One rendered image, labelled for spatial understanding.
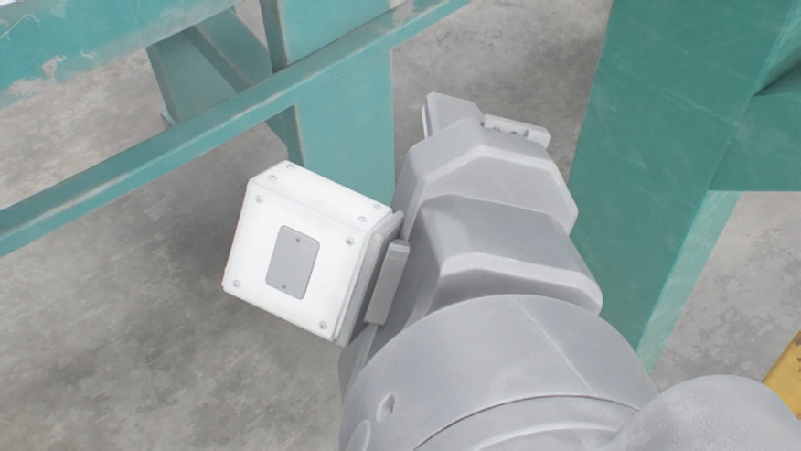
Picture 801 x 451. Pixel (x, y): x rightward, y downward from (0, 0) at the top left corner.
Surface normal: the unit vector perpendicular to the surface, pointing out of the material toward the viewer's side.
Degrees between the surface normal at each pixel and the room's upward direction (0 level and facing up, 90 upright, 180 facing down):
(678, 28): 90
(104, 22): 90
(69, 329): 0
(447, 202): 27
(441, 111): 34
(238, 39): 0
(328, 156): 90
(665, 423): 48
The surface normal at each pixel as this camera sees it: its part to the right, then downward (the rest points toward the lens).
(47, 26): 0.62, 0.65
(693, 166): -0.78, 0.52
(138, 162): 0.01, -0.55
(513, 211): 0.30, -0.85
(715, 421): -0.29, -0.81
